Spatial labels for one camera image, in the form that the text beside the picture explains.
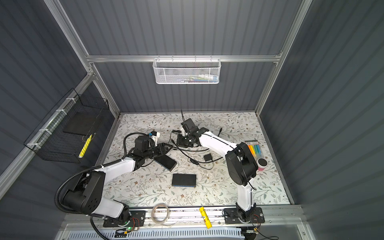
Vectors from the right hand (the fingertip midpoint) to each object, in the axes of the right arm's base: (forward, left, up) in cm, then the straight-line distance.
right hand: (177, 145), depth 89 cm
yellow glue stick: (-38, -17, -9) cm, 43 cm away
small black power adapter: (-3, -18, -10) cm, 21 cm away
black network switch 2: (-18, -4, -10) cm, 21 cm away
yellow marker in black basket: (-12, +40, +18) cm, 45 cm away
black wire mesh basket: (-5, +53, +19) cm, 57 cm away
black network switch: (-6, +9, -11) cm, 15 cm away
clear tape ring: (-35, +11, -9) cm, 37 cm away
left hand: (-1, +4, 0) cm, 4 cm away
